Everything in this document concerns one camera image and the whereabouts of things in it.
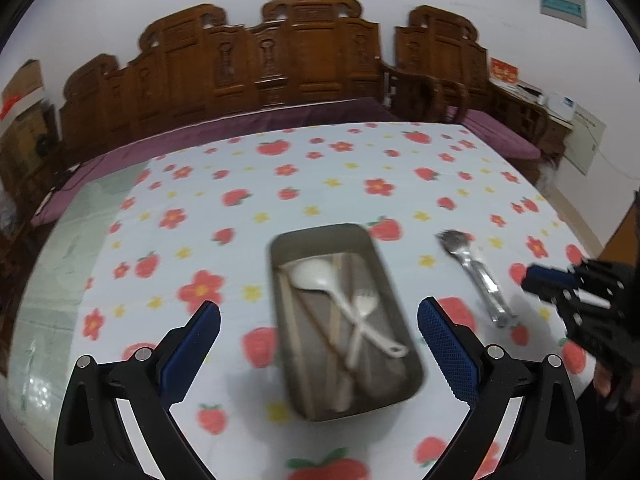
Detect white plastic fork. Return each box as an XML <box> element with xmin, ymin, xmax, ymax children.
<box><xmin>345</xmin><ymin>290</ymin><xmax>378</xmax><ymax>372</ymax></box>

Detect red greeting card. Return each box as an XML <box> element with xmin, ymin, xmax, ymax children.
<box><xmin>489</xmin><ymin>58</ymin><xmax>518</xmax><ymax>84</ymax></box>

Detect person's right hand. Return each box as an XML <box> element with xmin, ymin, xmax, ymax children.
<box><xmin>592</xmin><ymin>361</ymin><xmax>639</xmax><ymax>411</ymax></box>

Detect carved wooden armchair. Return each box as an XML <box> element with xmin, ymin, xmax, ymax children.
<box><xmin>382</xmin><ymin>3</ymin><xmax>549</xmax><ymax>162</ymax></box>

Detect white router box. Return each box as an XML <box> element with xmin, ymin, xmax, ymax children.
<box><xmin>546</xmin><ymin>92</ymin><xmax>576</xmax><ymax>122</ymax></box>

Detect wall electrical panel box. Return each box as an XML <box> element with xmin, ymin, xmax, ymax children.
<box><xmin>539</xmin><ymin>0</ymin><xmax>587</xmax><ymax>28</ymax></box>

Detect light wooden chopstick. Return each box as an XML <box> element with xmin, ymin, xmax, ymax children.
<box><xmin>326</xmin><ymin>299</ymin><xmax>350</xmax><ymax>414</ymax></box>
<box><xmin>278</xmin><ymin>270</ymin><xmax>316</xmax><ymax>419</ymax></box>

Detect carved wooden sofa bench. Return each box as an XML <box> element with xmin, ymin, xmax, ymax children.
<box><xmin>58</xmin><ymin>0</ymin><xmax>383</xmax><ymax>165</ymax></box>

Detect wooden side table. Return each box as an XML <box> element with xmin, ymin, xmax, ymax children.
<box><xmin>488</xmin><ymin>80</ymin><xmax>573</xmax><ymax>164</ymax></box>

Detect rectangular metal tray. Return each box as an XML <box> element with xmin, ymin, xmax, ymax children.
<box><xmin>268</xmin><ymin>223</ymin><xmax>425</xmax><ymax>422</ymax></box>

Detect purple armchair cushion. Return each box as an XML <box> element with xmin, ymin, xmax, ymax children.
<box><xmin>460</xmin><ymin>110</ymin><xmax>541</xmax><ymax>160</ymax></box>

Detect dark brown chopstick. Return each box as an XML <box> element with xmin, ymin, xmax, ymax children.
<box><xmin>280</xmin><ymin>269</ymin><xmax>357</xmax><ymax>380</ymax></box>

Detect stacked cardboard boxes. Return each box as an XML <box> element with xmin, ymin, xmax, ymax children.
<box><xmin>1</xmin><ymin>58</ymin><xmax>60</xmax><ymax>190</ymax></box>

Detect white lower wall cabinet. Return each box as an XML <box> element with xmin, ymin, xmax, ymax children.
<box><xmin>564</xmin><ymin>105</ymin><xmax>606</xmax><ymax>176</ymax></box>

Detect strawberry flower tablecloth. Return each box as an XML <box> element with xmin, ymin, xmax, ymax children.
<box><xmin>70</xmin><ymin>122</ymin><xmax>593</xmax><ymax>479</ymax></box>

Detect white plastic ladle spoon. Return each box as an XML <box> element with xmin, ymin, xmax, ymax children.
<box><xmin>288</xmin><ymin>258</ymin><xmax>408</xmax><ymax>359</ymax></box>

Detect purple sofa cushion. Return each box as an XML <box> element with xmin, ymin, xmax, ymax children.
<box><xmin>32</xmin><ymin>98</ymin><xmax>398</xmax><ymax>226</ymax></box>

